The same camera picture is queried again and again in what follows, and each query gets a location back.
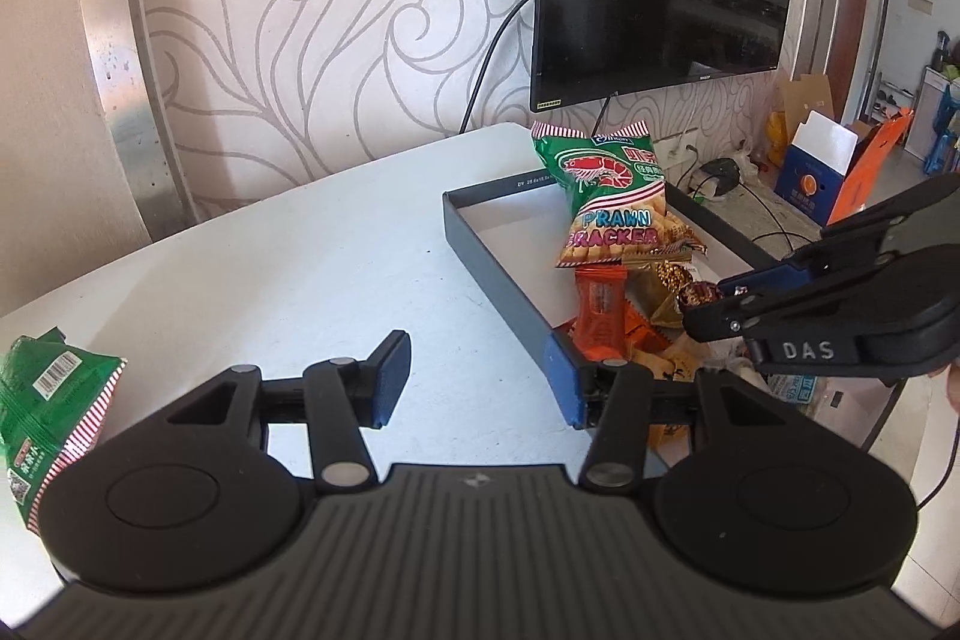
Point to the white cabinet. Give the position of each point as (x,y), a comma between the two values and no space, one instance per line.
(946,85)

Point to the green prawn cracker bag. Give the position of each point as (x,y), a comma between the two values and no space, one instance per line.
(607,197)

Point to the white snack packet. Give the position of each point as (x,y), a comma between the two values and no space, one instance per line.
(802,392)

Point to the orange snack packet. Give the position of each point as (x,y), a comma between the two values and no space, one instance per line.
(600,314)

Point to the brown gold foil candy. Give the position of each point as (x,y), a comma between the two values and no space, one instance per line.
(700,293)

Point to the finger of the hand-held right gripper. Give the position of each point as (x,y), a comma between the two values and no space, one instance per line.
(757,280)
(712,319)

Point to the blue bag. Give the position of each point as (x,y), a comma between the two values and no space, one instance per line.
(939,130)

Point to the green chips bag on table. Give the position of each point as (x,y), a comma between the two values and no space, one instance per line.
(52,407)

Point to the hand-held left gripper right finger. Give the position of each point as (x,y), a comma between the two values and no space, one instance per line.
(564,385)

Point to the black shallow box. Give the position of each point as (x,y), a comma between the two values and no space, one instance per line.
(495,250)

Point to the blue and orange cardboard box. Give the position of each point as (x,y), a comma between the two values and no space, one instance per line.
(806,190)

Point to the brown cardboard box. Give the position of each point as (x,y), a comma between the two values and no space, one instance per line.
(814,100)

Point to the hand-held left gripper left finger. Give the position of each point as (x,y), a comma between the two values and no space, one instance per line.
(390,377)

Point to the black power adapter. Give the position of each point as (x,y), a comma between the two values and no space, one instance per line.
(724,175)

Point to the yellow bottle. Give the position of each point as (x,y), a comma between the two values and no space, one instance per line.
(775,130)

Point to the person's right hand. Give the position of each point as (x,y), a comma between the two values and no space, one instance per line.
(954,389)

